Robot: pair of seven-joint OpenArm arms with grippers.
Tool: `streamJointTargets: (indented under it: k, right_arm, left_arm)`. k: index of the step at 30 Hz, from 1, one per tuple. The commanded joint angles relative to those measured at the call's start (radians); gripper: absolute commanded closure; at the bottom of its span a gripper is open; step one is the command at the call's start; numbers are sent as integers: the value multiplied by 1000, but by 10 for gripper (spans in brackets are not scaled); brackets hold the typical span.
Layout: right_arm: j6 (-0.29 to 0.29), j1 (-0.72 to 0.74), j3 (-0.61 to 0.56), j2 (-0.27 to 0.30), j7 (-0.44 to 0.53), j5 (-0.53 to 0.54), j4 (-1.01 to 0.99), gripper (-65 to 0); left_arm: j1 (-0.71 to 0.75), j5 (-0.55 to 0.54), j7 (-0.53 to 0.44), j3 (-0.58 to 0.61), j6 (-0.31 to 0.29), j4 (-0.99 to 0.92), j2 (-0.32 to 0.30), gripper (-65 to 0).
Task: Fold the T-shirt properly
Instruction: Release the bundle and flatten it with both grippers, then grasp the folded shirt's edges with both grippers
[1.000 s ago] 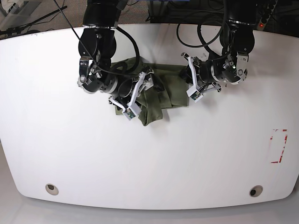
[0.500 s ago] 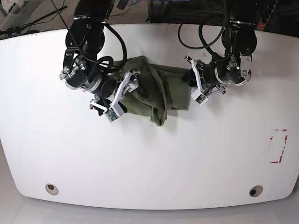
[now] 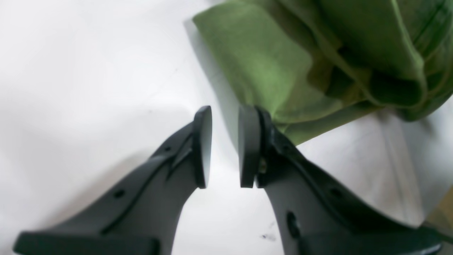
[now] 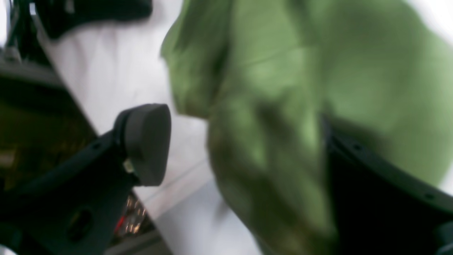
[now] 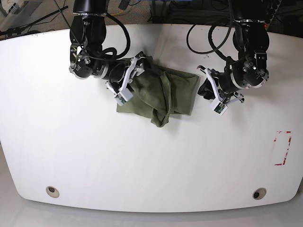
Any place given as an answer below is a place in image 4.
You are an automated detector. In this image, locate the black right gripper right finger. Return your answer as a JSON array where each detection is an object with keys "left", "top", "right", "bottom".
[{"left": 322, "top": 119, "right": 453, "bottom": 255}]

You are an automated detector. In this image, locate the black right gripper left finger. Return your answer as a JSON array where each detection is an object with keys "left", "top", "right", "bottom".
[{"left": 0, "top": 104, "right": 171, "bottom": 255}]

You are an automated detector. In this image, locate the green T-shirt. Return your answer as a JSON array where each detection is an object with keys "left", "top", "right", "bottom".
[{"left": 161, "top": 0, "right": 452, "bottom": 255}]

